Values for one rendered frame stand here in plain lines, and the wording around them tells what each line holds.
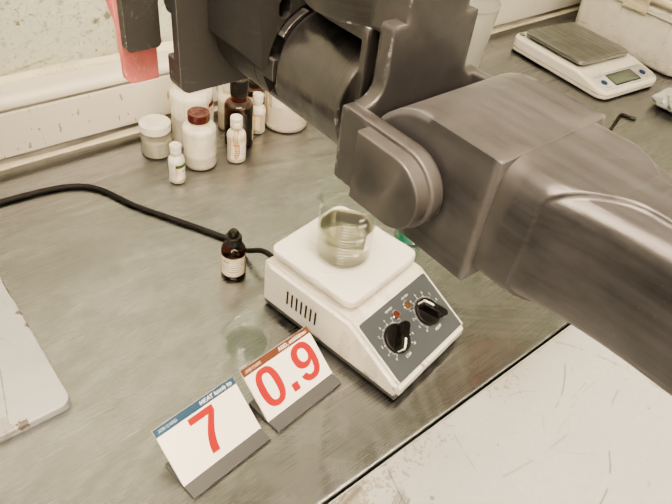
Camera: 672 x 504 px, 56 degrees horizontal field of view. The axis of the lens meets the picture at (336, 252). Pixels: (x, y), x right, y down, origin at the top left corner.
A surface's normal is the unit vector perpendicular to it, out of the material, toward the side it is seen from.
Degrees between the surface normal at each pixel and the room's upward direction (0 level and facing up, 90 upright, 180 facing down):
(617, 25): 94
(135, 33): 89
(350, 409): 0
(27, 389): 0
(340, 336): 90
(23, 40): 90
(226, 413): 40
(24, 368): 0
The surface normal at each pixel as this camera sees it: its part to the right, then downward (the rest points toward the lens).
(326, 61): -0.52, -0.21
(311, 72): -0.68, 0.06
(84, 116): 0.63, 0.57
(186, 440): 0.54, -0.22
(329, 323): -0.65, 0.45
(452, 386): 0.11, -0.73
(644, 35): -0.80, 0.38
